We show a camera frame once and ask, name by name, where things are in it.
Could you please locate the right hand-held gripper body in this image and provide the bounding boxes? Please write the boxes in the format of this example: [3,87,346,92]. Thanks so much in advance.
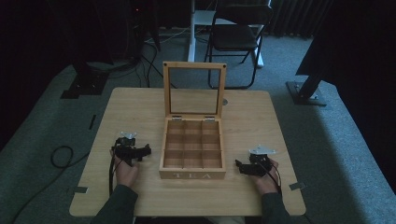
[245,145,277,177]

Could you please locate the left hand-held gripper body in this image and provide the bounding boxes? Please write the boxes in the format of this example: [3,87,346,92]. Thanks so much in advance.
[113,131,145,166]

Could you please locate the wooden tea box with lid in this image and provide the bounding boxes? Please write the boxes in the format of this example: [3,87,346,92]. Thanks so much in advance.
[159,61,228,180]

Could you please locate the person's left hand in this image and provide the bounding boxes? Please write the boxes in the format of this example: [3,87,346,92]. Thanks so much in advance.
[109,148,140,189]

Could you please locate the person's right hand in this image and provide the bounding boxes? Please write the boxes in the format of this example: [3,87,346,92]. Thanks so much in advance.
[252,158,282,196]

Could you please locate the black slanted metal stand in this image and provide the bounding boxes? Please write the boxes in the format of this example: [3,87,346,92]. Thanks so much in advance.
[285,36,332,107]

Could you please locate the black folding chair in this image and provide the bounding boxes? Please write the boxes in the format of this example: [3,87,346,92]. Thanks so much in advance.
[204,2,275,91]

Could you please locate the dark curtain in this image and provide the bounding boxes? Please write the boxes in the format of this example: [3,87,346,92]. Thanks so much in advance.
[269,0,334,39]

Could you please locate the right hand-held gripper cable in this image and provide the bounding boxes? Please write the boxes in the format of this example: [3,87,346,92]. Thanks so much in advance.
[257,161,284,196]

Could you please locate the hand-held gripper cable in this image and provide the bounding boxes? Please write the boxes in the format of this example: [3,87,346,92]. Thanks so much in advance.
[107,138,120,196]
[257,161,284,196]

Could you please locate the left hand-held gripper cable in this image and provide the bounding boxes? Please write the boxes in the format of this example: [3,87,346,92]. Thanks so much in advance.
[107,138,120,196]

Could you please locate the black looped floor cable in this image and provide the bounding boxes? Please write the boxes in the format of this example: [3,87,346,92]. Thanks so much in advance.
[11,145,92,224]

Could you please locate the black cable bundle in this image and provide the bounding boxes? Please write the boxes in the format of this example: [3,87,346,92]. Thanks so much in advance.
[135,39,177,90]

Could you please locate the white cable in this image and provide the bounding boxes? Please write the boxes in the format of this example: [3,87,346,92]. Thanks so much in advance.
[145,26,191,45]

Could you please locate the white desk frame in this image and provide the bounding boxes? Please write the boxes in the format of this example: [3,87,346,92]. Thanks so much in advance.
[187,0,265,69]

